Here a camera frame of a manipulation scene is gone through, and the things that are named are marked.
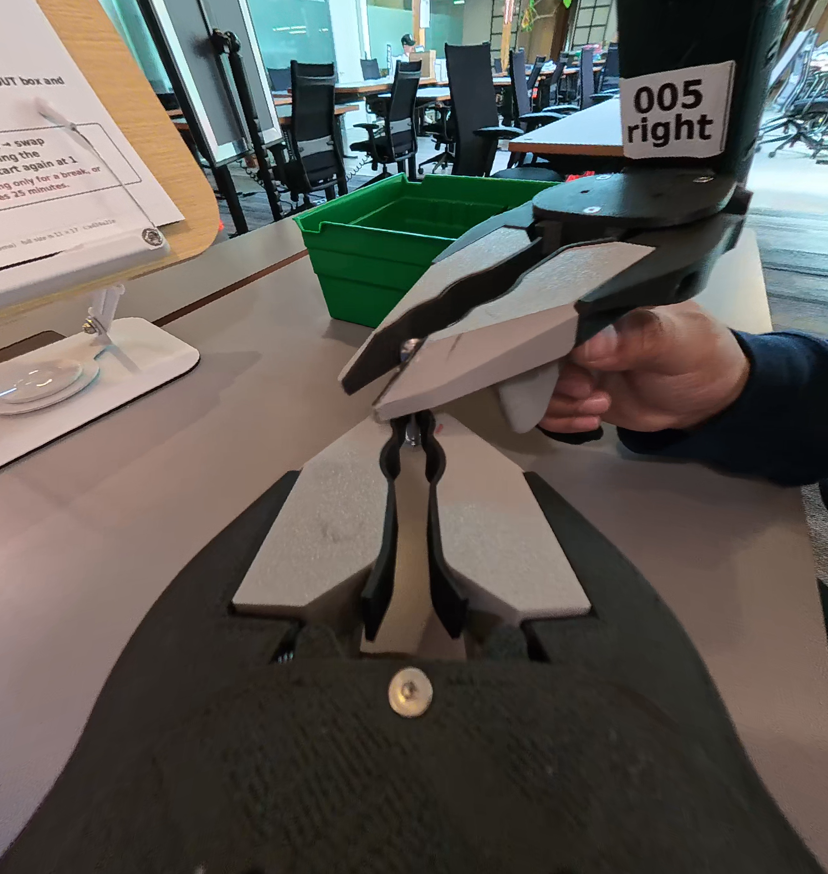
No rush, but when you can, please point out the printed instruction sheet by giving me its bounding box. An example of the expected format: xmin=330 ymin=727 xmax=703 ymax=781
xmin=0 ymin=0 xmax=186 ymax=236

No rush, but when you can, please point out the instruction sheet on stand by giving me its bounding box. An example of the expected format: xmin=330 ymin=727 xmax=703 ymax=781
xmin=0 ymin=0 xmax=221 ymax=322

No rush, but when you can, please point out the white board stand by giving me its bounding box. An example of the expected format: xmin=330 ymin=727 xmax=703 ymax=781
xmin=0 ymin=283 xmax=202 ymax=480

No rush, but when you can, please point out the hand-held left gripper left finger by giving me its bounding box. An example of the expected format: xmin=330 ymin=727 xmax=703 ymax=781
xmin=231 ymin=417 xmax=404 ymax=640

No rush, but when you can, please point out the long white office desk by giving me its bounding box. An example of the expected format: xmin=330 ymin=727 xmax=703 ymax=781
xmin=508 ymin=96 xmax=625 ymax=159

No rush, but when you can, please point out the framed grey panel on stand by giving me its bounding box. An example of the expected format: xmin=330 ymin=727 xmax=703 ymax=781
xmin=139 ymin=0 xmax=286 ymax=236

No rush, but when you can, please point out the person's right hand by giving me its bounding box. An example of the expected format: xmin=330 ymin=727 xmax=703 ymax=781
xmin=537 ymin=300 xmax=751 ymax=448

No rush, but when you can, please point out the group of black office chairs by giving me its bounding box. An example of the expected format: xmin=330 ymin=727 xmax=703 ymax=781
xmin=267 ymin=37 xmax=828 ymax=206

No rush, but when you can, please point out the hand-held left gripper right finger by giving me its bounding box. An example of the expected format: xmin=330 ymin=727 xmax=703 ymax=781
xmin=417 ymin=412 xmax=593 ymax=640

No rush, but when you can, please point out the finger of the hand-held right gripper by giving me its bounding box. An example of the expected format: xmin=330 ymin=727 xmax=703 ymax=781
xmin=337 ymin=225 xmax=546 ymax=397
xmin=372 ymin=242 xmax=658 ymax=422

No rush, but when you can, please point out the person's right forearm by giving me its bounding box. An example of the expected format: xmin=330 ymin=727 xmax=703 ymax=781
xmin=618 ymin=328 xmax=828 ymax=487

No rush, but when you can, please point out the green plastic bin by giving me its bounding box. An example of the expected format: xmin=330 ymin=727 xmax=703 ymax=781
xmin=292 ymin=172 xmax=567 ymax=330

